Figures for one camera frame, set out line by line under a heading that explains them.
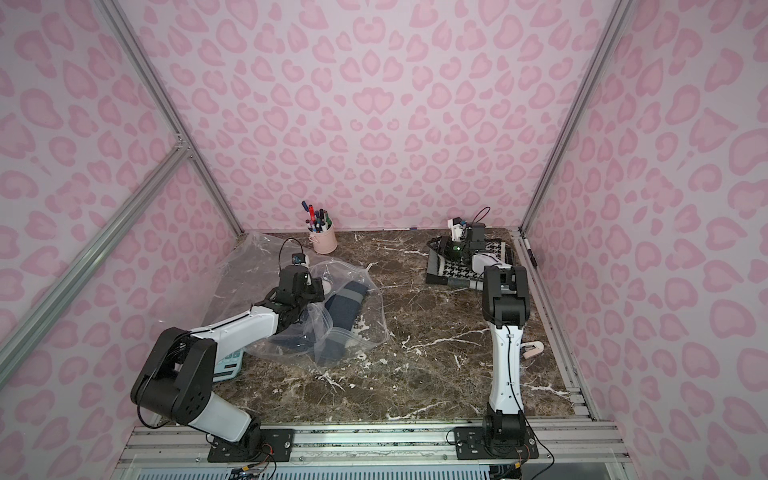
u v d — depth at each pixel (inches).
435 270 41.1
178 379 17.5
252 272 42.1
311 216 41.2
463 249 37.6
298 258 32.2
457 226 40.6
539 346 34.4
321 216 41.9
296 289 28.2
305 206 42.0
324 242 43.3
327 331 30.7
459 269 39.6
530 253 46.2
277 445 28.9
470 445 28.4
